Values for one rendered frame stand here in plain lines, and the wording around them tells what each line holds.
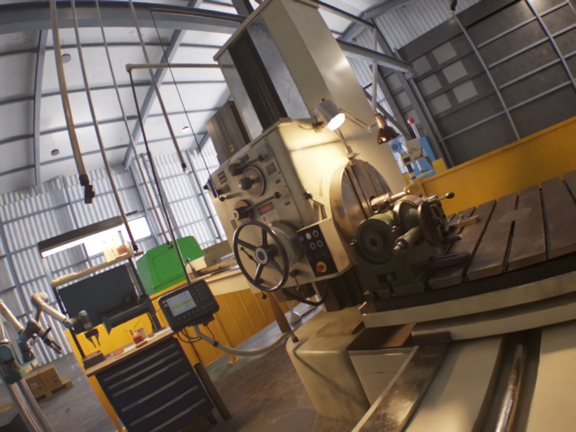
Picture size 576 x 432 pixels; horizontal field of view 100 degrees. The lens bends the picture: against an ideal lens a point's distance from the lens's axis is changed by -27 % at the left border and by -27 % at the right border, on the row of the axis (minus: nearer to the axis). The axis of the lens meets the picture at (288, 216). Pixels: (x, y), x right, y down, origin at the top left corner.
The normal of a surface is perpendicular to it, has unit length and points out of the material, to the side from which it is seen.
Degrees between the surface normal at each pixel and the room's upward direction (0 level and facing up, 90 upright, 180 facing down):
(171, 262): 84
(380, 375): 90
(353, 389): 90
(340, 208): 77
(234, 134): 90
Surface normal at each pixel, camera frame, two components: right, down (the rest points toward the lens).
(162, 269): 0.61, -0.38
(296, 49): -0.65, 0.27
